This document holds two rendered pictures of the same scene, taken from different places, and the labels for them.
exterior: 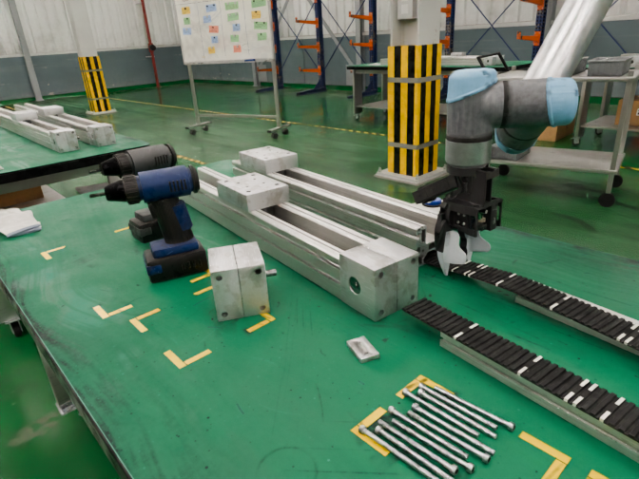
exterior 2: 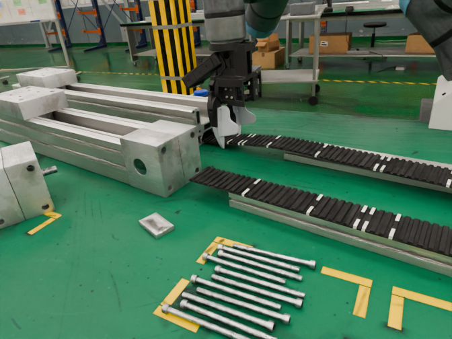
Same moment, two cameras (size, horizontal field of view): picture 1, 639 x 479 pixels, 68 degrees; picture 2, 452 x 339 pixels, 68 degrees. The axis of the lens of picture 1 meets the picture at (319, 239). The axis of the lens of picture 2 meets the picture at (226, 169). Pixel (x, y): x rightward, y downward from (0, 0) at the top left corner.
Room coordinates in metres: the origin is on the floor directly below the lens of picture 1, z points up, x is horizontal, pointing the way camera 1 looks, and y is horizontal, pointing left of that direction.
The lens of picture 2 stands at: (0.16, -0.03, 1.07)
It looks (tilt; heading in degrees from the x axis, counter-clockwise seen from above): 27 degrees down; 342
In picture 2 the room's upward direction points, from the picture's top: 5 degrees counter-clockwise
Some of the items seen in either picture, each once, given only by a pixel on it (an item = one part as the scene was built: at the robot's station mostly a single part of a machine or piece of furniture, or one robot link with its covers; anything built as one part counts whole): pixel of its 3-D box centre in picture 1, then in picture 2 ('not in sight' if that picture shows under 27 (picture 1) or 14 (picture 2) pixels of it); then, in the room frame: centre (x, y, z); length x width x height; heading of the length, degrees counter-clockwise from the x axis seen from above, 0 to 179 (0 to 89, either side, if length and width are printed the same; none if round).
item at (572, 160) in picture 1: (551, 124); (272, 52); (3.56, -1.79, 0.50); 1.03 x 0.55 x 1.01; 53
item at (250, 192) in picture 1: (252, 196); (29, 106); (1.09, 0.15, 0.87); 0.16 x 0.11 x 0.07; 34
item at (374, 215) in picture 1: (318, 197); (99, 104); (1.19, 0.00, 0.82); 0.80 x 0.10 x 0.09; 34
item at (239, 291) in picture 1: (244, 278); (21, 180); (0.75, 0.14, 0.83); 0.11 x 0.10 x 0.10; 103
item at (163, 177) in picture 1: (153, 225); not in sight; (0.88, 0.33, 0.89); 0.20 x 0.08 x 0.22; 113
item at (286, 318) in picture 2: (430, 443); (240, 303); (0.40, -0.11, 0.78); 0.11 x 0.01 x 0.01; 43
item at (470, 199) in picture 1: (469, 197); (233, 73); (0.79, -0.27, 0.94); 0.09 x 0.08 x 0.12; 35
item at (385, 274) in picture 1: (383, 275); (167, 153); (0.73, -0.11, 0.83); 0.12 x 0.09 x 0.10; 124
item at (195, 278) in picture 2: (426, 431); (233, 292); (0.41, -0.11, 0.78); 0.11 x 0.01 x 0.01; 43
